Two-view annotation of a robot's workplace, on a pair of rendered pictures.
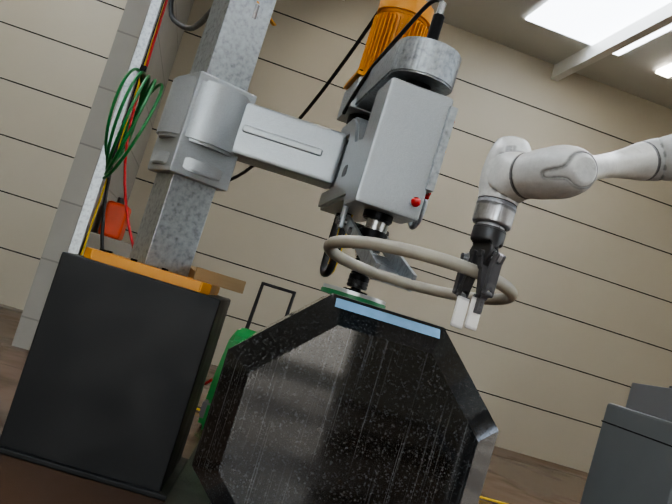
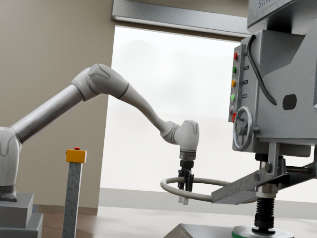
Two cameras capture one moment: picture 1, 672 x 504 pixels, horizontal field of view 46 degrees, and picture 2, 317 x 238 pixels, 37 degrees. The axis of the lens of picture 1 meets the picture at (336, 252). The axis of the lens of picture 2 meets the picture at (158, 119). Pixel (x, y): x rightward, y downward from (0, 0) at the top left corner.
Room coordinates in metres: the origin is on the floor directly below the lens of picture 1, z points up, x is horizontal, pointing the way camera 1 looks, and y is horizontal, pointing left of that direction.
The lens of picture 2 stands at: (4.27, -0.54, 1.18)
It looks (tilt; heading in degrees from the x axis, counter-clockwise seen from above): 3 degrees up; 179
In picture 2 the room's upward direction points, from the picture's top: 5 degrees clockwise
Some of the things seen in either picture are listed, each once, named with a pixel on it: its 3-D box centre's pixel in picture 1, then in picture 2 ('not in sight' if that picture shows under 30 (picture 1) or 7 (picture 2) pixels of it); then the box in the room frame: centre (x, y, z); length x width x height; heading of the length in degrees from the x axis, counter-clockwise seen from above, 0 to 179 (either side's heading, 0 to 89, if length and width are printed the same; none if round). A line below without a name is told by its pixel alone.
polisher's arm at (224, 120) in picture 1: (252, 135); not in sight; (3.22, 0.47, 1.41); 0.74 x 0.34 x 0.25; 94
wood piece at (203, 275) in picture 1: (219, 280); not in sight; (3.17, 0.41, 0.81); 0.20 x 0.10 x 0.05; 101
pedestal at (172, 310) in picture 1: (126, 366); not in sight; (3.20, 0.66, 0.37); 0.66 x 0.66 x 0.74; 3
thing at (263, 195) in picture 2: not in sight; (266, 191); (2.60, -0.10, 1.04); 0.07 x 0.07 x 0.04
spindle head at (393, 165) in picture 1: (390, 160); (283, 97); (2.68, -0.08, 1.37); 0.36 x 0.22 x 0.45; 10
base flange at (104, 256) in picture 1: (156, 271); not in sight; (3.20, 0.66, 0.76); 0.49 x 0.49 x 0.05; 3
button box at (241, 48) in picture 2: (438, 150); (237, 83); (2.55, -0.22, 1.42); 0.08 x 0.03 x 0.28; 10
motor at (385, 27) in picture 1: (398, 49); not in sight; (3.25, 0.00, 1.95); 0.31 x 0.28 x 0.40; 100
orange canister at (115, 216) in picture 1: (115, 220); not in sight; (5.90, 1.63, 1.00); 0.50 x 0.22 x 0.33; 10
